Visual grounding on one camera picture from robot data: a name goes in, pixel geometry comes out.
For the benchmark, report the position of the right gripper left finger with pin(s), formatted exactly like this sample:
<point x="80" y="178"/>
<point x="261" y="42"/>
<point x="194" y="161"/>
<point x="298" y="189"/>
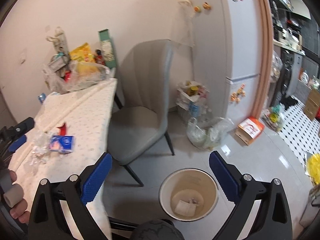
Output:
<point x="93" y="176"/>

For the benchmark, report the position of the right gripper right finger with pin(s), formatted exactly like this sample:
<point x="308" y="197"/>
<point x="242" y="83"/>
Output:
<point x="227" y="176"/>

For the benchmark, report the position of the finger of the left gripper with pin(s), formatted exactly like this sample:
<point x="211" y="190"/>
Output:
<point x="25" y="126"/>
<point x="17" y="144"/>

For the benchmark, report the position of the crushed clear plastic bottle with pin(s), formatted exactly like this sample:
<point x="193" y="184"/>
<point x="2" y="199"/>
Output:
<point x="40" y="152"/>

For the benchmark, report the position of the red paper scrap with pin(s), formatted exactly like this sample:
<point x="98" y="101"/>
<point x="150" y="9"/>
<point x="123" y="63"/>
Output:
<point x="62" y="130"/>

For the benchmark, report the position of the blue white carton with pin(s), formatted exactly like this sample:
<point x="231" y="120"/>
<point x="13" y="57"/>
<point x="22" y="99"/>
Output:
<point x="61" y="144"/>

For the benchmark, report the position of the printed paper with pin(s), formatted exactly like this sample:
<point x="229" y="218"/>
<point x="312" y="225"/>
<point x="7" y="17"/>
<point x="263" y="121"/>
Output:
<point x="188" y="209"/>

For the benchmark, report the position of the round white trash bin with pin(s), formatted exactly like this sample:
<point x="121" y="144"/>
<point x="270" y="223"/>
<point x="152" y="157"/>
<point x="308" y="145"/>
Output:
<point x="185" y="184"/>

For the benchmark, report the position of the white bag of trash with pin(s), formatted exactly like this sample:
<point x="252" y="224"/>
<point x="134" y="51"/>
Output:
<point x="191" y="100"/>

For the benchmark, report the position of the blue drink can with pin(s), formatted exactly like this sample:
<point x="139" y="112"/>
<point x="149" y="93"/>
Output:
<point x="42" y="98"/>

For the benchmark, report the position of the plastic bag of bottles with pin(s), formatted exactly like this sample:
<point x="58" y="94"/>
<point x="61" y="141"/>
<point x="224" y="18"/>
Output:
<point x="208" y="135"/>

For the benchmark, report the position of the floral white tablecloth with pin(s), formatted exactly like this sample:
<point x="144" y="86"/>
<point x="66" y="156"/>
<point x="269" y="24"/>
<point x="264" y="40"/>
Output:
<point x="86" y="114"/>

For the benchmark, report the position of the orange white cardboard box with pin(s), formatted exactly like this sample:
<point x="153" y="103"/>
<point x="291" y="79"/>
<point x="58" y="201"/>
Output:
<point x="249" y="130"/>

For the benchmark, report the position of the clear plastic bag left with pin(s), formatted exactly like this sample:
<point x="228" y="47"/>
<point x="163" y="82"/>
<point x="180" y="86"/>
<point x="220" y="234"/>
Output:
<point x="54" y="83"/>

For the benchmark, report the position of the clear plastic bag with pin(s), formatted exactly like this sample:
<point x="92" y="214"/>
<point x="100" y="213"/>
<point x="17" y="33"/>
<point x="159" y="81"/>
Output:
<point x="54" y="83"/>
<point x="85" y="74"/>

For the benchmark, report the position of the red white round jar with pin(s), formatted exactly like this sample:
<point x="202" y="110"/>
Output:
<point x="67" y="76"/>

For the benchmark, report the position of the colourful toy bag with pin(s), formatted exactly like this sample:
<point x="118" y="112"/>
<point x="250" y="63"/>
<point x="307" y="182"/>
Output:
<point x="274" y="117"/>

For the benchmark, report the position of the grey upholstered chair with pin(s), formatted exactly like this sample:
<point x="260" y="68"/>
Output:
<point x="143" y="120"/>

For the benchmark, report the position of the clear plastic bag right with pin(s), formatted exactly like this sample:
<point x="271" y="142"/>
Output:
<point x="85" y="74"/>

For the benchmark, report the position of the white milk carton bag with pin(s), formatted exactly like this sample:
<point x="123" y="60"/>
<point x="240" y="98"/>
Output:
<point x="59" y="41"/>

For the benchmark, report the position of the yellow snack bag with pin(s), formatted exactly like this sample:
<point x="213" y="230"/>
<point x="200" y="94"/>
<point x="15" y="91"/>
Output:
<point x="82" y="53"/>

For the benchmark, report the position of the brown cardboard box kitchen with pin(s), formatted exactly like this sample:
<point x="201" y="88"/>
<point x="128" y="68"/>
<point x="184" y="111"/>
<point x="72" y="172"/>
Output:
<point x="312" y="105"/>

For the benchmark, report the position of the green tall box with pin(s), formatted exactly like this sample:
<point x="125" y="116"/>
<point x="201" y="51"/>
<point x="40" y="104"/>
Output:
<point x="107" y="49"/>

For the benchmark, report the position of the white refrigerator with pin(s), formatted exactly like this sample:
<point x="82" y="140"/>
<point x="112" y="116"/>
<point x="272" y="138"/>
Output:
<point x="227" y="54"/>

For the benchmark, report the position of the white mesh hanging bag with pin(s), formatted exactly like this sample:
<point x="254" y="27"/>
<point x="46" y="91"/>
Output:
<point x="182" y="25"/>

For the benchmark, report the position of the black wire basket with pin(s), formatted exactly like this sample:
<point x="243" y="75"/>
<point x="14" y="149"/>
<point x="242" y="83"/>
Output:
<point x="59" y="64"/>

